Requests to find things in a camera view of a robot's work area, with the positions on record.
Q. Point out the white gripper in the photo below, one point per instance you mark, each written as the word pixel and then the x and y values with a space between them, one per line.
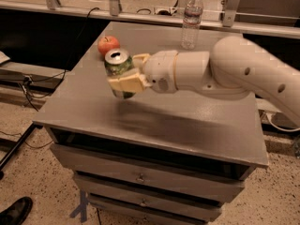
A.
pixel 160 69

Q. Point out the green soda can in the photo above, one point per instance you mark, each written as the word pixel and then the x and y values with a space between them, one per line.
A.
pixel 117 61

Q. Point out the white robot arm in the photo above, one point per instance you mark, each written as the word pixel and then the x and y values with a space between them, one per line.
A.
pixel 233 68

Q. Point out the red apple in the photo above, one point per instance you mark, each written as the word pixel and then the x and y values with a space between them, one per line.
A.
pixel 107 43

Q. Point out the clear plastic water bottle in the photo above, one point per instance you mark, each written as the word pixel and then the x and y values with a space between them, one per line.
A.
pixel 191 23

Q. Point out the grey drawer cabinet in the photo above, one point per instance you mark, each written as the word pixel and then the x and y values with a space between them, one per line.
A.
pixel 184 130

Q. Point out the top grey drawer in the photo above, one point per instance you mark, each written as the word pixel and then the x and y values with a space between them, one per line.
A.
pixel 147 174

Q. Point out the grey drawer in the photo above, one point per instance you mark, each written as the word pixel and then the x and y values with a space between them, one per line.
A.
pixel 147 199
pixel 147 174
pixel 146 214

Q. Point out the black stand leg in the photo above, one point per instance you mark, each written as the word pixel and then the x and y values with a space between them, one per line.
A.
pixel 16 145

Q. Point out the bottom grey drawer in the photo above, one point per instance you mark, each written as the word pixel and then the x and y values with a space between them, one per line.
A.
pixel 146 214

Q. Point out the middle grey drawer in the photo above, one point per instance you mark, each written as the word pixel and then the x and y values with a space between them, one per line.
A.
pixel 147 199

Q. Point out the black shoe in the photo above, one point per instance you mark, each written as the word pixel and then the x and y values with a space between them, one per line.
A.
pixel 17 213

